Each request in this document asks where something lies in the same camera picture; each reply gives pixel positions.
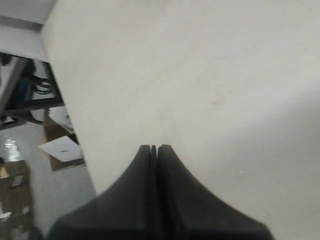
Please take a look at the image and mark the black metal table frame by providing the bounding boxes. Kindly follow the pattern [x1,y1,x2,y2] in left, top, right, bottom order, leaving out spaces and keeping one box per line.
[0,52,65,130]

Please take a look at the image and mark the brown cardboard box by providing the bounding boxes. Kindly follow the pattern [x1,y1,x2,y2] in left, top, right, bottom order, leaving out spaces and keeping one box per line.
[0,160,34,240]

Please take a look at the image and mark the white sheet on floor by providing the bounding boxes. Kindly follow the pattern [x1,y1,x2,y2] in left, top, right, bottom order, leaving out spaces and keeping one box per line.
[38,135,84,163]

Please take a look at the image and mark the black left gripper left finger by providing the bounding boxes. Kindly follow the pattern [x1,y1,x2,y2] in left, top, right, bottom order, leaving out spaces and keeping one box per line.
[47,145,160,240]

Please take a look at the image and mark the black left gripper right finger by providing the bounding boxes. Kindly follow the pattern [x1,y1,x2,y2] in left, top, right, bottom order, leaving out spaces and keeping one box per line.
[157,144,274,240]

